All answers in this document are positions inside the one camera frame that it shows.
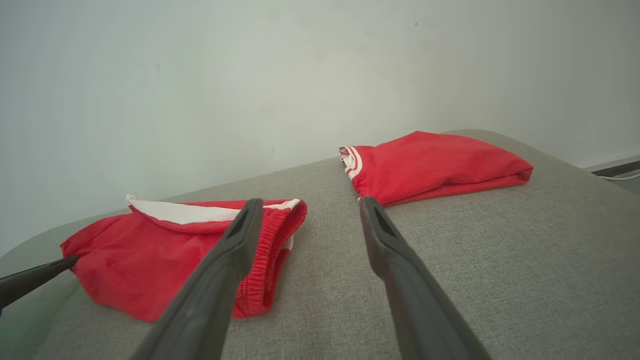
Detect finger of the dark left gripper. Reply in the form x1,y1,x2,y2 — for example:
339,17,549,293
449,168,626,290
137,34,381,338
0,255,81,309

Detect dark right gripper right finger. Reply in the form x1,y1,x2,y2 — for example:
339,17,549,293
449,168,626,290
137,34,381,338
359,196,491,360

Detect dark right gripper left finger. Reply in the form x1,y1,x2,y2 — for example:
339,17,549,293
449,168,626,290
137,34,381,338
131,198,264,360

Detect red shorts with white stripe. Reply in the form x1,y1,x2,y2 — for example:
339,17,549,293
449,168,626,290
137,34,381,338
60,194,308,322

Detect red printed basketball jersey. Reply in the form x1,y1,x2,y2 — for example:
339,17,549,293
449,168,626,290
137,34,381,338
338,131,534,207

